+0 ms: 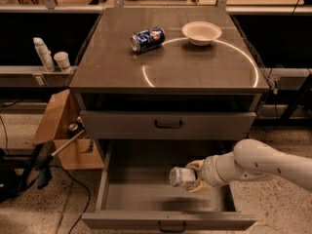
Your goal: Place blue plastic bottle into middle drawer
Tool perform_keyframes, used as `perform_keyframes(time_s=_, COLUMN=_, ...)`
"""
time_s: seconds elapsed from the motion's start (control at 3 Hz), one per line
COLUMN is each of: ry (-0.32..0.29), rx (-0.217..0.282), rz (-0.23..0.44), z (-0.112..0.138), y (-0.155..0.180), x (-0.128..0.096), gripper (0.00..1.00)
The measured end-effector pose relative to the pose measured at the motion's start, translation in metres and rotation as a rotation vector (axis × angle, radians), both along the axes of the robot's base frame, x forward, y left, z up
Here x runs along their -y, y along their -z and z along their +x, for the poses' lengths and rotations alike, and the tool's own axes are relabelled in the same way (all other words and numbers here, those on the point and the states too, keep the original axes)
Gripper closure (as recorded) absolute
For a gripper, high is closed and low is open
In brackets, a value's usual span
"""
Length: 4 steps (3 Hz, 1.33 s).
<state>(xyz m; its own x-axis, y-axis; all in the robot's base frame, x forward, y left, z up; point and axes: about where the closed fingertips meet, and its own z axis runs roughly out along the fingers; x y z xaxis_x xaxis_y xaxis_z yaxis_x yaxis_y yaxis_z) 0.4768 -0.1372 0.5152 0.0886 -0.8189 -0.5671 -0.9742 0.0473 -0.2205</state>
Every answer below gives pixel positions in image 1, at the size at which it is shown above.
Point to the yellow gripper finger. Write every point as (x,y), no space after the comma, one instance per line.
(195,165)
(198,186)

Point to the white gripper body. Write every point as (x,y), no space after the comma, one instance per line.
(211,172)

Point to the clear plastic water bottle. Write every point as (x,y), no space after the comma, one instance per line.
(181,177)

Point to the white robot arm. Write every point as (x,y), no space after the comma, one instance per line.
(250,160)

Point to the open grey middle drawer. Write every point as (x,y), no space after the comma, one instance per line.
(135,191)

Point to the grey drawer cabinet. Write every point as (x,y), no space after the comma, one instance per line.
(175,77)

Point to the closed grey upper drawer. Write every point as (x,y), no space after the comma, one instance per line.
(167,125)

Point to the white spray bottle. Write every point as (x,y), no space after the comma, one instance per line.
(44,54)

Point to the white paper bowl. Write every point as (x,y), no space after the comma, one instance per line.
(201,33)

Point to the blue soda can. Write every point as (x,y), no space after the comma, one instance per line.
(147,39)

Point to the brown cardboard box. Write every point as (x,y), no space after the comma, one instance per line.
(62,111)

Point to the black equipment on floor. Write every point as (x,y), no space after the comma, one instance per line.
(14,173)

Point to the grey side shelf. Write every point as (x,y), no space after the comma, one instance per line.
(34,76)

